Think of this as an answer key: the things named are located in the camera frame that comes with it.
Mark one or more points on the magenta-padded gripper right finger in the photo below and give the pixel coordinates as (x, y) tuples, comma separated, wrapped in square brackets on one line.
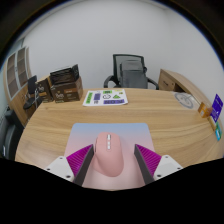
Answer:
[(150, 160)]

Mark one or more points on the grey backpack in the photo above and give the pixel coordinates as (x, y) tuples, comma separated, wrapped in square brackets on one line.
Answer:
[(132, 75)]

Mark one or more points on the tan small box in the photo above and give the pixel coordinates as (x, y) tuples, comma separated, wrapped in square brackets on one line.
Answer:
[(212, 122)]

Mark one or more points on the pink-blue gradient mouse pad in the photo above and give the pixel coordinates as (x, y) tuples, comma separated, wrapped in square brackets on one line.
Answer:
[(133, 133)]

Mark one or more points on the pink computer mouse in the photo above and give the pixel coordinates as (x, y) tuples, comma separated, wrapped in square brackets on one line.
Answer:
[(108, 156)]

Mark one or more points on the purple packet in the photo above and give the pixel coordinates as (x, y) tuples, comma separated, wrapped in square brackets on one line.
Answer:
[(217, 107)]

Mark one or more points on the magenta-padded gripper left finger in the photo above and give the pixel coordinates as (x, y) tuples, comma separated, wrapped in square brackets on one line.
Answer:
[(78, 161)]

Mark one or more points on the wooden side desk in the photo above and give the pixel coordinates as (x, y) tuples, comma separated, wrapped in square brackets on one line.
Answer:
[(176, 81)]

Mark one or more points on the small black chair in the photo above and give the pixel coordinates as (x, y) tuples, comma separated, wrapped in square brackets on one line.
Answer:
[(31, 88)]

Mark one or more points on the black leather chair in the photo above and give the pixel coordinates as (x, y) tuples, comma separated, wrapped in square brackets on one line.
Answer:
[(8, 133)]

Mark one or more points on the black mesh office chair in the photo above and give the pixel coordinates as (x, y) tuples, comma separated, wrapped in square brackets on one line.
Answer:
[(115, 65)]

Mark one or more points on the green box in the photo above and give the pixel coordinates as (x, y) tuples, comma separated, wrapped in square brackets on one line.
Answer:
[(218, 131)]

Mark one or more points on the large brown cardboard box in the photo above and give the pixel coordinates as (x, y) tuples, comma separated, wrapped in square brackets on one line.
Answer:
[(68, 91)]

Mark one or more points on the wooden shelf unit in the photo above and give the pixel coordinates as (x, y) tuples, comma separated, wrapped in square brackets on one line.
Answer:
[(15, 80)]

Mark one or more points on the orange-brown box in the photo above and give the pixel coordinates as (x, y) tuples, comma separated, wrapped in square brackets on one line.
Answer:
[(204, 110)]

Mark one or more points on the black cardboard box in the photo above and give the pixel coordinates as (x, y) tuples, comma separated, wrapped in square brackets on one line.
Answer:
[(64, 75)]

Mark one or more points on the printed sticker sheet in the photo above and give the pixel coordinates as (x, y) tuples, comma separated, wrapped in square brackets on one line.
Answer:
[(105, 97)]

